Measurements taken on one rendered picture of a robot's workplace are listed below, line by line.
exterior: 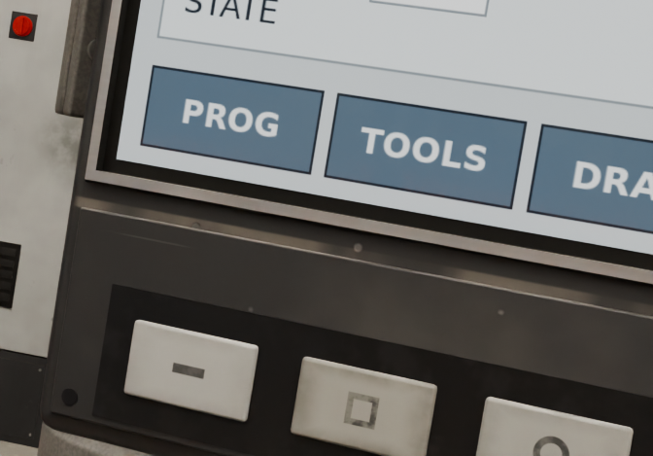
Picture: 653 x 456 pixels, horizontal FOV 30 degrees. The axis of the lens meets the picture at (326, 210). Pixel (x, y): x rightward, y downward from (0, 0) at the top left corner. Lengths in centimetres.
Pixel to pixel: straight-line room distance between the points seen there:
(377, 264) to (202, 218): 5
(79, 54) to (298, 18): 17
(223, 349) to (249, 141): 6
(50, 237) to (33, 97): 54
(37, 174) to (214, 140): 449
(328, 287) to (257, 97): 6
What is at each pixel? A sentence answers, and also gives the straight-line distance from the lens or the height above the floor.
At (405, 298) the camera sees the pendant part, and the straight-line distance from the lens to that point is 32.
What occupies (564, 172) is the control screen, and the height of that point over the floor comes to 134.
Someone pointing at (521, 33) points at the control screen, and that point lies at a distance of 32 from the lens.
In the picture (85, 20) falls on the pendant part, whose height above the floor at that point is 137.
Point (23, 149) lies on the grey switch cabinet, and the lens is 484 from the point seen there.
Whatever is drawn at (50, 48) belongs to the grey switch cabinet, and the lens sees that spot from 483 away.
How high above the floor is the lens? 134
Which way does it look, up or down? 3 degrees down
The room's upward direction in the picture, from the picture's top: 9 degrees clockwise
